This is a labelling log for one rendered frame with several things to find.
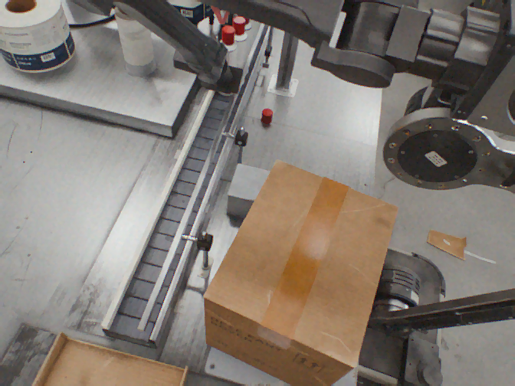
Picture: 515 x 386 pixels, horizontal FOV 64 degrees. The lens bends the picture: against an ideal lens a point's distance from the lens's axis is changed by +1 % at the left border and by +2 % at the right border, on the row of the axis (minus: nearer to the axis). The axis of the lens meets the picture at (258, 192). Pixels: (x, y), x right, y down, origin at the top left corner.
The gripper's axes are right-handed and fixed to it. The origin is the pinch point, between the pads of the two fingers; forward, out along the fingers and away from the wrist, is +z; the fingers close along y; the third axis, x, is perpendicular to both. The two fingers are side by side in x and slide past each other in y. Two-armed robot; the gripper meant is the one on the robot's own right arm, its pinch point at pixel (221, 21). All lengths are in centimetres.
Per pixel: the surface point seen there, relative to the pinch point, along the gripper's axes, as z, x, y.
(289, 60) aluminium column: 7.2, 21.3, 1.1
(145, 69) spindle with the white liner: 11.4, -19.0, 14.4
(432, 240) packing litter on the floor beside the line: 101, 105, -13
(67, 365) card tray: 19, -3, 93
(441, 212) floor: 102, 110, -32
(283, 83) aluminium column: 16.6, 20.9, 0.4
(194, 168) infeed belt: 13.8, 5.7, 43.2
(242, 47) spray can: -0.4, 8.8, 9.9
